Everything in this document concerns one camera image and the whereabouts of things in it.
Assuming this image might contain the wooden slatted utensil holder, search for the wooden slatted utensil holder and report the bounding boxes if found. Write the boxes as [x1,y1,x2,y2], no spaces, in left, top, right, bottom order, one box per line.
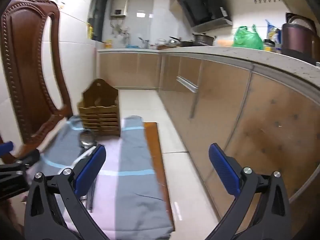
[77,79,122,137]

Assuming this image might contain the grey striped towel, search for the grey striped towel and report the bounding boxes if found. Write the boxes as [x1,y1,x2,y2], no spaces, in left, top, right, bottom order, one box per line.
[27,115,175,240]

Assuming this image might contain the carved wooden chair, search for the carved wooden chair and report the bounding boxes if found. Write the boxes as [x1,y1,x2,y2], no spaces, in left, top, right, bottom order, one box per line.
[0,0,177,232]

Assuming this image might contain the green plastic bag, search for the green plastic bag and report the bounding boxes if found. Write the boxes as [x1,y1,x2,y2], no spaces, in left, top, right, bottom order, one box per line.
[233,25,264,51]

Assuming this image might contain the white water heater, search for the white water heater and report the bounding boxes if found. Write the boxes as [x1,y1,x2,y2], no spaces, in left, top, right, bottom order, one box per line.
[110,0,129,19]

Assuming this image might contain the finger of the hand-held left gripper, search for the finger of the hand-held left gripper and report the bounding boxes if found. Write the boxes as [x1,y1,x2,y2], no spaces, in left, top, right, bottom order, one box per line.
[0,142,13,158]
[0,149,41,172]

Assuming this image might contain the bundle of black chopsticks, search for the bundle of black chopsticks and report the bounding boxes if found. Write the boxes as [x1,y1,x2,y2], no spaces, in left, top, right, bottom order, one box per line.
[80,180,97,213]

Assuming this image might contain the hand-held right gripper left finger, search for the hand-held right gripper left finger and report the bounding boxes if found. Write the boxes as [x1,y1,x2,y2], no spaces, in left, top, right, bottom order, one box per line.
[24,144,110,240]

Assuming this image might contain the dark cooking pot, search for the dark cooking pot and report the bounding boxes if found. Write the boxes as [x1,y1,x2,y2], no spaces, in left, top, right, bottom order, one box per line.
[192,32,216,46]

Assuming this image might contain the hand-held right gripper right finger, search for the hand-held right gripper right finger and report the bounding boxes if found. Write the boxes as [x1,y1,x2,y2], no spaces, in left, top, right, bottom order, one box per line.
[205,143,292,240]

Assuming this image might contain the metal drawer handle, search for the metal drawer handle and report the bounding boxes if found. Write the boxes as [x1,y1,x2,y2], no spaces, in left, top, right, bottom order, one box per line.
[176,76,199,93]

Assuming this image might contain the metal spoon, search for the metal spoon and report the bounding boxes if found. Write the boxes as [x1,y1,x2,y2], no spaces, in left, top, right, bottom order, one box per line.
[80,141,97,154]

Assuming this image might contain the brown rice cooker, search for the brown rice cooker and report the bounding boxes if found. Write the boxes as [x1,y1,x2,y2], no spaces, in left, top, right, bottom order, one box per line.
[281,15,320,58]

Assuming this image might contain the black range hood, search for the black range hood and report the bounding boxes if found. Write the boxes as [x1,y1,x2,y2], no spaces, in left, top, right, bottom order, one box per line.
[177,0,233,28]

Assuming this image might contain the dark window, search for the dark window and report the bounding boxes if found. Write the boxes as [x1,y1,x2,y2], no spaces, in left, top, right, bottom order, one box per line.
[87,0,109,42]

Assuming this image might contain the blue yellow packet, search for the blue yellow packet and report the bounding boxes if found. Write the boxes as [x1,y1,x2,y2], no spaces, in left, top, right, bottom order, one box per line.
[265,19,282,48]

